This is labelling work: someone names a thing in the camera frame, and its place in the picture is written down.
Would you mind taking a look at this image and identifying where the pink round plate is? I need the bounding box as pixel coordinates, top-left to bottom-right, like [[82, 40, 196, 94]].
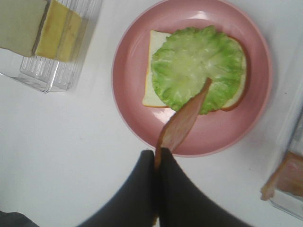
[[112, 0, 272, 157]]

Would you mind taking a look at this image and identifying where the bread slice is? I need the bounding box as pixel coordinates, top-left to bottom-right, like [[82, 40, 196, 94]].
[[0, 0, 48, 57], [142, 29, 248, 112]]

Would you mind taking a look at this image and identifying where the clear plastic tray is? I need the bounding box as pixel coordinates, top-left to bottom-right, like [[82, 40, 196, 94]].
[[268, 46, 303, 219], [0, 0, 101, 93]]

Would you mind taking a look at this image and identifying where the left clear plastic tray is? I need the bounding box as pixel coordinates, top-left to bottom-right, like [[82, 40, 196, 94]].
[[0, 0, 101, 93]]

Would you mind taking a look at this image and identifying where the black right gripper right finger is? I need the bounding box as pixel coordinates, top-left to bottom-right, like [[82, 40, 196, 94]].
[[158, 148, 250, 227]]

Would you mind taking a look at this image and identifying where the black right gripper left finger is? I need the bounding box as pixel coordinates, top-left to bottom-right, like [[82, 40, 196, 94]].
[[80, 150, 156, 227]]

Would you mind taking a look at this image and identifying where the green lettuce leaf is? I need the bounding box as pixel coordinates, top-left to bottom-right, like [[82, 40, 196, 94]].
[[151, 25, 247, 116]]

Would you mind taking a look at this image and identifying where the long bacon strip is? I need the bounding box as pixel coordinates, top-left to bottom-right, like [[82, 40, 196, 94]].
[[153, 77, 213, 225]]

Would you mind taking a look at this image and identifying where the yellow cheese slice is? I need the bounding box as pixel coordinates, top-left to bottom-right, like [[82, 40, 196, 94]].
[[35, 0, 82, 62]]

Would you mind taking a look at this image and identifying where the right clear plastic tray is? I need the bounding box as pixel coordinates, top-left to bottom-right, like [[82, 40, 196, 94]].
[[268, 46, 303, 219]]

